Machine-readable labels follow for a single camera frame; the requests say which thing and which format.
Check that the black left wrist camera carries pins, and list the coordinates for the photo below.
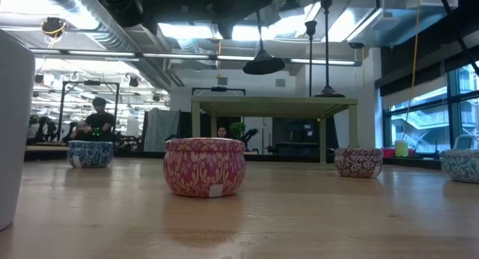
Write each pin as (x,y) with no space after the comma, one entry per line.
(225,27)

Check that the maroon patterned candle tin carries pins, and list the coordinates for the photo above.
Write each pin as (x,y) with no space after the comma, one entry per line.
(358,162)

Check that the white chair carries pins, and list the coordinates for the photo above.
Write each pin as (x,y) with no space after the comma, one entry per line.
(465,142)

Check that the teal patterned candle tin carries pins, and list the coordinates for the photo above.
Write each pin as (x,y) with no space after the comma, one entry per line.
(462,166)

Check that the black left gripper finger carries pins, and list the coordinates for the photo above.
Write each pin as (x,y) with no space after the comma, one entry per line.
(250,0)

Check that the pink patterned candle tin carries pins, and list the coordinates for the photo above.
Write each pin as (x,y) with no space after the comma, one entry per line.
(204,167)

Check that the black rig frame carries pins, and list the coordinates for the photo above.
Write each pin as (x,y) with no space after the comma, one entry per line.
(90,82)

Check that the ceiling light strip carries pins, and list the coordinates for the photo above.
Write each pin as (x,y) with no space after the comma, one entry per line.
(176,56)

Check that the rectangular silver duct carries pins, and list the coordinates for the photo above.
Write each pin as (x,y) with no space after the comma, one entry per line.
(411,23)

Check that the red bin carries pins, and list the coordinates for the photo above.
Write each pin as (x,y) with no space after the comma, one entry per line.
(388,153)

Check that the grey hanging cloth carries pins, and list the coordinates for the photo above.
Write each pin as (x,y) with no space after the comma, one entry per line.
(161,130)

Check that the yellow-green container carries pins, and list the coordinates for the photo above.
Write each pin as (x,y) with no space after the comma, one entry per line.
(401,148)

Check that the person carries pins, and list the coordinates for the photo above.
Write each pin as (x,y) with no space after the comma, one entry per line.
(98,124)
(222,132)

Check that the green perforated metal shelf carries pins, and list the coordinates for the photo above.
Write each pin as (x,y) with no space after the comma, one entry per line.
(273,102)

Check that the black candle stick holder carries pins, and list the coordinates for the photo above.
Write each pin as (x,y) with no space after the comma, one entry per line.
(310,28)
(263,66)
(328,93)

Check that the blue patterned candle tin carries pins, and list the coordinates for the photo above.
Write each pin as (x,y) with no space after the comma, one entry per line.
(90,154)

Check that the black cabinet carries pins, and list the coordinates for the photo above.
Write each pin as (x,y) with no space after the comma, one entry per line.
(295,137)

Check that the white plant pot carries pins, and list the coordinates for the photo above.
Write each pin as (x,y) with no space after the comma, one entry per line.
(15,139)

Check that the small round green plant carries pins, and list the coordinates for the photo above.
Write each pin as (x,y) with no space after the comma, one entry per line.
(237,128)

